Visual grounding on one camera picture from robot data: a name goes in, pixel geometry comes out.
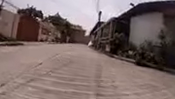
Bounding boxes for brown building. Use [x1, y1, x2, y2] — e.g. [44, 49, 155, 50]
[67, 24, 92, 47]

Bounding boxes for grey concrete road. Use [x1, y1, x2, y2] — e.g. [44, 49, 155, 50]
[0, 31, 175, 99]

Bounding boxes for pole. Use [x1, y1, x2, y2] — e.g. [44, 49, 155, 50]
[96, 10, 104, 23]

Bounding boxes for row of bushes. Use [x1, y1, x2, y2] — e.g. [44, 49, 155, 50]
[107, 22, 175, 72]

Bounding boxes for trees behind wall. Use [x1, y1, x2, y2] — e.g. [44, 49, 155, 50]
[13, 3, 76, 45]

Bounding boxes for building with white wall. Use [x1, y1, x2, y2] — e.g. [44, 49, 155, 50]
[86, 0, 175, 67]

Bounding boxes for beige wall with red-brown gate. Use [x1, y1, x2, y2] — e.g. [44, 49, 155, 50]
[0, 7, 65, 49]

